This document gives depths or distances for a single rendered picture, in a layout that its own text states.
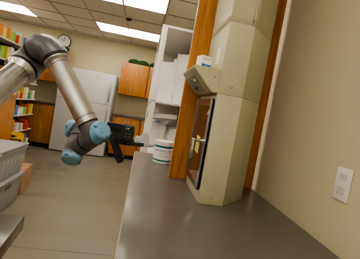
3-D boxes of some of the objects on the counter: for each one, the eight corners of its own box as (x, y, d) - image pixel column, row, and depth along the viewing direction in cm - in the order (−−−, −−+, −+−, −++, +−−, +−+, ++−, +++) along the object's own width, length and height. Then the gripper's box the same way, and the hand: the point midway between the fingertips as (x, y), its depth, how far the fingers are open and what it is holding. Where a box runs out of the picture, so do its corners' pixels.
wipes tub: (170, 161, 194) (173, 140, 193) (171, 165, 181) (175, 143, 180) (151, 158, 192) (155, 138, 191) (152, 162, 179) (156, 140, 178)
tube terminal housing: (229, 187, 150) (255, 49, 146) (253, 210, 118) (286, 33, 114) (185, 181, 146) (210, 39, 142) (197, 203, 114) (230, 20, 110)
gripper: (105, 122, 107) (158, 131, 111) (108, 120, 117) (157, 128, 120) (102, 143, 108) (155, 151, 111) (105, 140, 117) (154, 147, 121)
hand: (151, 146), depth 116 cm, fingers closed
